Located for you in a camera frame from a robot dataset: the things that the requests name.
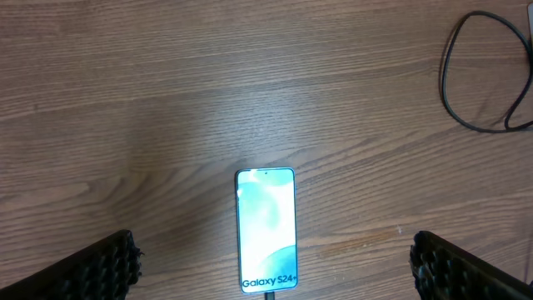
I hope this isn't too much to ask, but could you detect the blue Galaxy smartphone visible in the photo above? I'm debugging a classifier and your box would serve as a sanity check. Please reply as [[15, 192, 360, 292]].
[[235, 167, 299, 300]]

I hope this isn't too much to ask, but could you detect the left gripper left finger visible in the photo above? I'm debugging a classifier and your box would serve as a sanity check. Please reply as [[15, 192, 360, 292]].
[[1, 229, 143, 300]]

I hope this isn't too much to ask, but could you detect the black charging cable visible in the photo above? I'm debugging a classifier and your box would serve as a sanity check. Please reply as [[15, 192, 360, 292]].
[[439, 10, 533, 134]]

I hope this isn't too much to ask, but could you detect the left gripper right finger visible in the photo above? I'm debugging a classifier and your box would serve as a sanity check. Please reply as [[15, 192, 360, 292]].
[[410, 231, 532, 300]]

